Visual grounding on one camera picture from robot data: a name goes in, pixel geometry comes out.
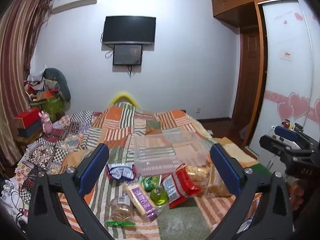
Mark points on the purple-label cracker packet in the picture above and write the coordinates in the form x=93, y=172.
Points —
x=141, y=201

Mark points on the wooden door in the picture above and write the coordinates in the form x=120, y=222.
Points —
x=247, y=80

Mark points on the striped brown curtain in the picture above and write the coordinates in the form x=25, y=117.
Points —
x=17, y=67

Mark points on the person's right hand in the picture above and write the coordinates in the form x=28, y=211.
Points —
x=297, y=195

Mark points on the pile of household clutter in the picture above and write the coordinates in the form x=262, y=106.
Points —
x=37, y=85

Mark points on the red box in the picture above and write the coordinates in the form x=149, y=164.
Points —
x=27, y=116

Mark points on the clear cookie bag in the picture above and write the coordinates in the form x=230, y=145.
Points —
x=121, y=210

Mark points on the wooden wardrobe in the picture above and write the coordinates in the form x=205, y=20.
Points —
x=237, y=2

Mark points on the white air conditioner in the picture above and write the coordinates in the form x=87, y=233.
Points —
x=75, y=1

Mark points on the wall socket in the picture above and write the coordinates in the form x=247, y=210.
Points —
x=198, y=110

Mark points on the green bag clip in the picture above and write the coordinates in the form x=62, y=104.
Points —
x=120, y=223

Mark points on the green snack packet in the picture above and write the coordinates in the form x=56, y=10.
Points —
x=150, y=182

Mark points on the golden pastry packet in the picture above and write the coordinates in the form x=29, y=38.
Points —
x=198, y=176

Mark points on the grey cushion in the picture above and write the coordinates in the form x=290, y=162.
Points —
x=61, y=82

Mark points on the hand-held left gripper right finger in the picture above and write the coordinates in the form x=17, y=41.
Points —
x=223, y=167

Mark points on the white heart-print sliding door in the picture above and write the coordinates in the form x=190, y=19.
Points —
x=287, y=80

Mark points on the clear plastic container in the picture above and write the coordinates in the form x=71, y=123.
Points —
x=170, y=150

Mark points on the dark grey box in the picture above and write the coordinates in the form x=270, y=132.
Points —
x=31, y=130

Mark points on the blue and white snack packet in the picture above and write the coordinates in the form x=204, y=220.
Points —
x=120, y=172

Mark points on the small black wall screen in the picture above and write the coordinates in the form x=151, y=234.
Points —
x=127, y=54

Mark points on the green jelly cup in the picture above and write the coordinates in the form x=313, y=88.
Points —
x=158, y=196

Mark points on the red door sticker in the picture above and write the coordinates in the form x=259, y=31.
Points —
x=288, y=55

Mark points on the white paper scrap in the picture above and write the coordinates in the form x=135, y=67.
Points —
x=210, y=131

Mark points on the yellow hoop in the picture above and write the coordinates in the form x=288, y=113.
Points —
x=123, y=97

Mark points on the pink plush toy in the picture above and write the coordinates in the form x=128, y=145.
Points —
x=47, y=123

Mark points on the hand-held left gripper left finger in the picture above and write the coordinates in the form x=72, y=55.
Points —
x=96, y=167

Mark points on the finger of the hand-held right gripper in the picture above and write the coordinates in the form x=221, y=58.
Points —
x=287, y=132
x=275, y=145

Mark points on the clear biscuit packet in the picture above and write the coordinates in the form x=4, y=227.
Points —
x=220, y=180

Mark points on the black wall television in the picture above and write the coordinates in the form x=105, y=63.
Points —
x=129, y=29

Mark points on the red snack packet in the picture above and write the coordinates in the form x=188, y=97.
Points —
x=183, y=187

